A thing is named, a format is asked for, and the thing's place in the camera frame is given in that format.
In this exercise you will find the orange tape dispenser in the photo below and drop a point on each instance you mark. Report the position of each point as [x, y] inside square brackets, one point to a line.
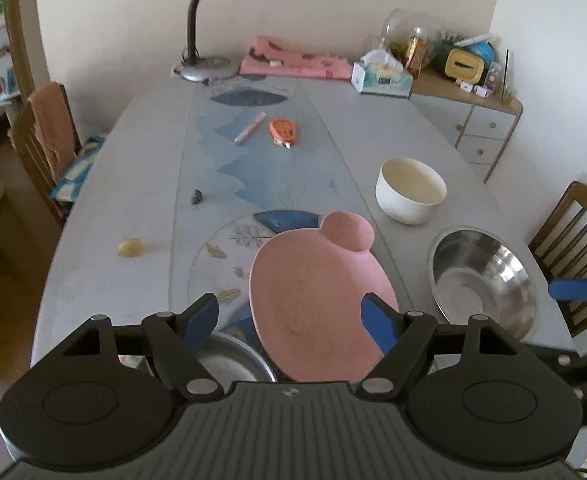
[283, 132]

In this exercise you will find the pink folded cloth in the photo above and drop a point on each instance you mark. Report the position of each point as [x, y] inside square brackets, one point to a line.
[265, 58]

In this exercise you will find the pink pen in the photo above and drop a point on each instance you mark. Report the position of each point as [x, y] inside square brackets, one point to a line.
[250, 129]

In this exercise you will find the striped blue bag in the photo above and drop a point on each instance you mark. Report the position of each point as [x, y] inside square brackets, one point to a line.
[69, 186]

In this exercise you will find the tissue box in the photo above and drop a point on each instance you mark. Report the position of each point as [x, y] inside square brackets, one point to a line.
[380, 73]

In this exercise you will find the large stainless steel bowl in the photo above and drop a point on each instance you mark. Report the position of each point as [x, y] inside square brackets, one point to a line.
[472, 272]

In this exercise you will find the pink bear-shaped plate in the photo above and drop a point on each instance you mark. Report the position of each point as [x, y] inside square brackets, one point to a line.
[305, 291]

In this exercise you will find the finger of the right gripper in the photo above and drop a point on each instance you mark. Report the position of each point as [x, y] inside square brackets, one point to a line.
[568, 289]

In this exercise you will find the clear glass jar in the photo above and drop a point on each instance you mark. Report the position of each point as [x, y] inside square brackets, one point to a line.
[413, 38]

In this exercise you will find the wooden chair with towel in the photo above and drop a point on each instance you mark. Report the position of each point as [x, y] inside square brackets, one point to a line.
[46, 141]

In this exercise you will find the wooden slatted chair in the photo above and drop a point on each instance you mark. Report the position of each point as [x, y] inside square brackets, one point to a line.
[560, 245]

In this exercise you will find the blue patterned table runner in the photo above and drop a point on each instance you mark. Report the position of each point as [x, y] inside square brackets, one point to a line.
[215, 241]

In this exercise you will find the small dark clip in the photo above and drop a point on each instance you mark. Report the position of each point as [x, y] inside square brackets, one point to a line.
[197, 197]

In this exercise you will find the small steel pink bowl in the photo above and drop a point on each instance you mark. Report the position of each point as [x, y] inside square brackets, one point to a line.
[230, 360]

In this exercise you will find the cream white bowl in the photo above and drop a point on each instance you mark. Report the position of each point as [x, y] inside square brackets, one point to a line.
[409, 191]

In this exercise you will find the yellowish tape roll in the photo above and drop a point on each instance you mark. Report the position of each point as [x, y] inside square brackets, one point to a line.
[131, 248]

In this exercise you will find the white drawer cabinet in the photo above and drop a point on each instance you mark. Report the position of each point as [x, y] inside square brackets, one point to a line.
[479, 128]

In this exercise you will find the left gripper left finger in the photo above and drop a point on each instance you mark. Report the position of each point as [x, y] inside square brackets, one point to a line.
[174, 341]

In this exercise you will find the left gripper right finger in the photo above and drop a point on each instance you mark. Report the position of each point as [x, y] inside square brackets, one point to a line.
[404, 339]

